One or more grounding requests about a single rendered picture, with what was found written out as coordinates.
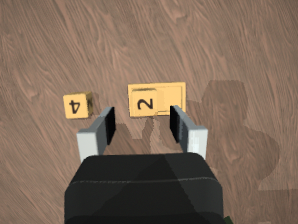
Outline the tan wooden cube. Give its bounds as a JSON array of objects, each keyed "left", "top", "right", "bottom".
[
  {"left": 132, "top": 88, "right": 158, "bottom": 117},
  {"left": 63, "top": 91, "right": 94, "bottom": 118}
]

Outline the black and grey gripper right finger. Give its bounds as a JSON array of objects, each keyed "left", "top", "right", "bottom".
[{"left": 170, "top": 105, "right": 208, "bottom": 160}]

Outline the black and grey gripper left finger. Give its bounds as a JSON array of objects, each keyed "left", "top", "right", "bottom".
[{"left": 76, "top": 107, "right": 116, "bottom": 163}]

